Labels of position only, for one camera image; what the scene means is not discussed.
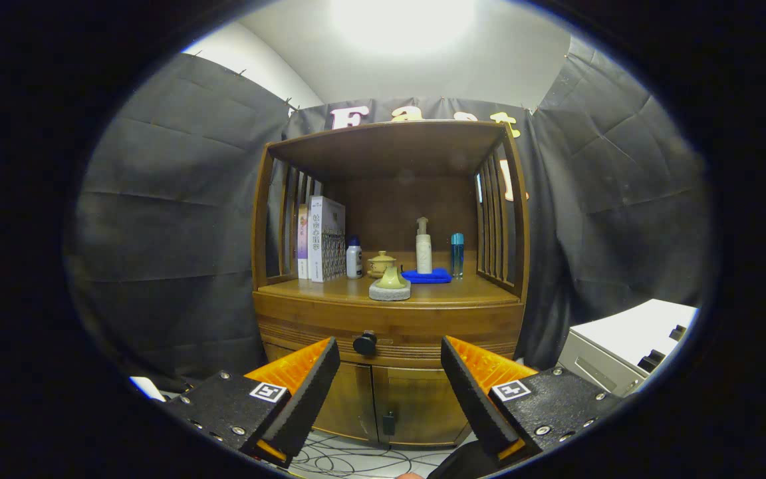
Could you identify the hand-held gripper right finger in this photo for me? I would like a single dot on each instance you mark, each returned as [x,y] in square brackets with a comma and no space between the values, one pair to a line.
[476,399]

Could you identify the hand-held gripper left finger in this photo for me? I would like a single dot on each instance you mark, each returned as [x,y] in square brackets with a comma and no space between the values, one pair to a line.
[306,399]

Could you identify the wooden drawer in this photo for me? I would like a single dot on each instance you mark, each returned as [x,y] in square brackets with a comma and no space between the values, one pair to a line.
[423,326]

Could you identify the wooden cabinet door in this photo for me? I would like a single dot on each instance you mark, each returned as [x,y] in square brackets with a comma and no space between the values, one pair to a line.
[350,406]
[416,406]

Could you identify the wooden countertop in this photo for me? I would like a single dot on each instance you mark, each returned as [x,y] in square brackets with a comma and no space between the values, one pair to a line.
[463,291]

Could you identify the grey white drawer unit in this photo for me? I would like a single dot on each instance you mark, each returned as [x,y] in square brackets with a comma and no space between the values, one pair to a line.
[622,329]

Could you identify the wooden cabinet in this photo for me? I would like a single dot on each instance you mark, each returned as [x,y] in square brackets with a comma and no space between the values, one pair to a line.
[409,213]

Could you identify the blue folded cloth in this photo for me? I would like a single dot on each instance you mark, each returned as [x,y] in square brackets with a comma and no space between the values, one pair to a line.
[439,276]

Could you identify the clear bottle blue cap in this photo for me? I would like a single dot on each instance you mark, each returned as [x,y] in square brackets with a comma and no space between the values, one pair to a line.
[457,259]

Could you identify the white bottle blue cap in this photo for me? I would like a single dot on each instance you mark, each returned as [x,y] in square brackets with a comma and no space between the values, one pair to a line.
[354,263]

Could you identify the white pump bottle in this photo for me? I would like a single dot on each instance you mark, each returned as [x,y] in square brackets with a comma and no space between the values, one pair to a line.
[423,256]

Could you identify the purple book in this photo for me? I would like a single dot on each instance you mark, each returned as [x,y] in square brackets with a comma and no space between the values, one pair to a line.
[302,243]

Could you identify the yellow lidded teacup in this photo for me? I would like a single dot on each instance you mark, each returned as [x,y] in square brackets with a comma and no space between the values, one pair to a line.
[381,261]

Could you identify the white patterned book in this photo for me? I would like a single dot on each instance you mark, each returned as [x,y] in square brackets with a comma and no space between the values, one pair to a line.
[326,239]

